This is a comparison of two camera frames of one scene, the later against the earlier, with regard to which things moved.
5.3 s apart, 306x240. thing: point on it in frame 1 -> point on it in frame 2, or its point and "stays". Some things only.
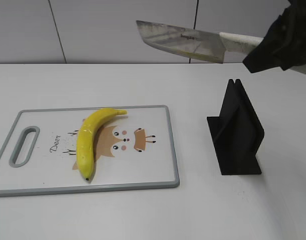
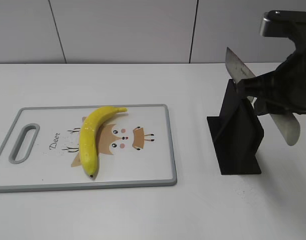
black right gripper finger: x=288 y=42 -> x=294 y=77
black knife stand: x=237 y=133 stays
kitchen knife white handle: x=209 y=45 -> x=287 y=124
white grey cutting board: x=134 y=151 stays
